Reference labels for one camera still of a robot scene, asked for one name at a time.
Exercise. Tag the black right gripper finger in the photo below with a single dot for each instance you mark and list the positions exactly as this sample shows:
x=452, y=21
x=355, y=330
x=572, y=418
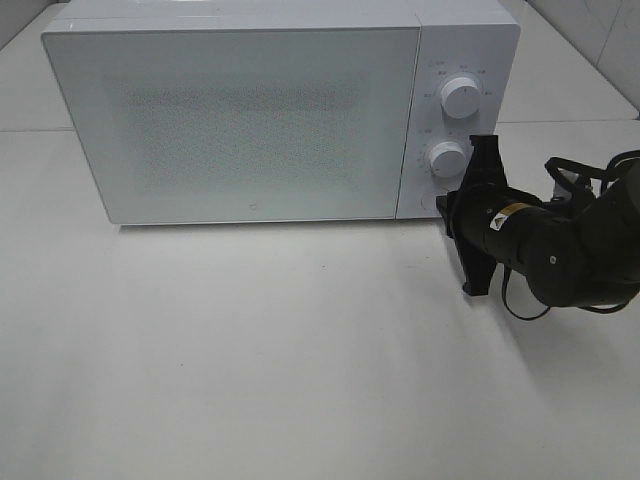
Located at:
x=445, y=206

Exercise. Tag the white dial knob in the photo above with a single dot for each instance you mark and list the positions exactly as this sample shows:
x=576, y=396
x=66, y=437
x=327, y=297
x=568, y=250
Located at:
x=447, y=159
x=460, y=96

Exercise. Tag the white microwave oven body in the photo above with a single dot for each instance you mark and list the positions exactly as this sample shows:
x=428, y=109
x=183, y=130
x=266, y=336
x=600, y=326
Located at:
x=474, y=37

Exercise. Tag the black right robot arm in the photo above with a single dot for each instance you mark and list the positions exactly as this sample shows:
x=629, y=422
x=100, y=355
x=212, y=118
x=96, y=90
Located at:
x=579, y=249

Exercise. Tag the white microwave door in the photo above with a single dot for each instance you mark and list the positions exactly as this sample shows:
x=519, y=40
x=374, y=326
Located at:
x=240, y=126

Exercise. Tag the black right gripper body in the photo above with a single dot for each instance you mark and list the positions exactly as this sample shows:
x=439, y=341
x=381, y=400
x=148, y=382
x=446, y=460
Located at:
x=490, y=221

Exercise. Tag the round white door button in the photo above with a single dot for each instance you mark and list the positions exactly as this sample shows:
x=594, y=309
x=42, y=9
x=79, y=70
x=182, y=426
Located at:
x=428, y=203

